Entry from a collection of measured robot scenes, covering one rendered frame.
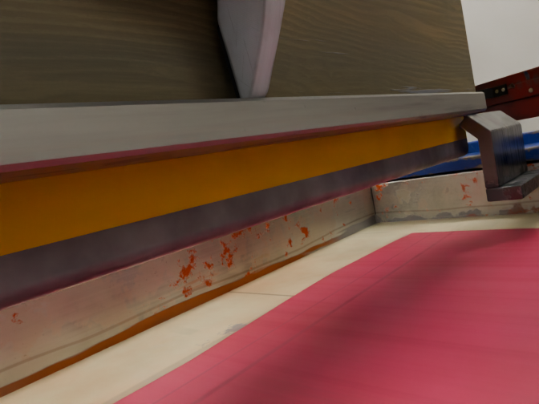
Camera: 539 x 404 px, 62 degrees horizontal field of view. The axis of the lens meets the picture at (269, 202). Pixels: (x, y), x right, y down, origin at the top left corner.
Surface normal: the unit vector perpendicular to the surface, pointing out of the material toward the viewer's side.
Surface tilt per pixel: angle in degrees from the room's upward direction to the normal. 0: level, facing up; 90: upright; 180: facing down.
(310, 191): 89
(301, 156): 89
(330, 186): 89
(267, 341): 0
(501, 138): 90
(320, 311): 0
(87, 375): 0
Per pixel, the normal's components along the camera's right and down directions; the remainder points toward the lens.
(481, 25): -0.65, 0.19
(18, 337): 0.73, -0.09
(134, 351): -0.19, -0.98
